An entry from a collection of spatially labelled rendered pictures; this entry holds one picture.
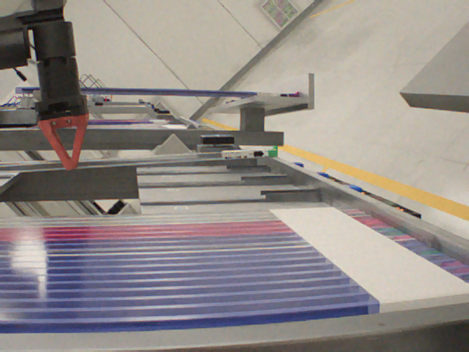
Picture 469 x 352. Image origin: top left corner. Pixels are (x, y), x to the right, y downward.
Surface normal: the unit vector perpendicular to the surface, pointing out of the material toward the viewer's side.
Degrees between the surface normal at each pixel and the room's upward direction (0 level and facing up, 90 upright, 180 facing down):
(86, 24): 90
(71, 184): 90
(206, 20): 90
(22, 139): 90
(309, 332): 44
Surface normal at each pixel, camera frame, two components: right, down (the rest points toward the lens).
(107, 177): 0.17, 0.14
